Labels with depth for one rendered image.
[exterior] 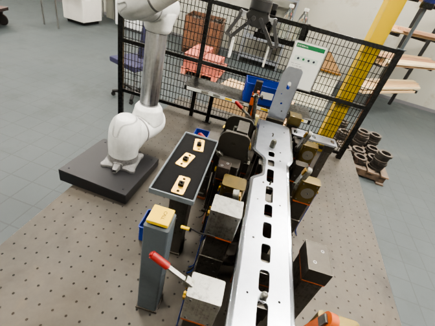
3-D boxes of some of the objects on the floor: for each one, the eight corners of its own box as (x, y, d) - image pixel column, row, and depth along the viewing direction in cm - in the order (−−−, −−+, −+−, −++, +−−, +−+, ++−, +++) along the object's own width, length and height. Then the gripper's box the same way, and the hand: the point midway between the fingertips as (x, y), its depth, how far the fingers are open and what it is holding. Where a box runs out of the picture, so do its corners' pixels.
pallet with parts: (372, 147, 421) (387, 125, 398) (383, 187, 331) (402, 162, 308) (324, 130, 434) (335, 108, 411) (322, 164, 344) (336, 138, 321)
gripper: (226, -12, 88) (212, 54, 101) (299, 8, 87) (276, 72, 100) (229, -12, 95) (217, 50, 107) (298, 6, 94) (277, 68, 106)
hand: (246, 58), depth 103 cm, fingers open, 13 cm apart
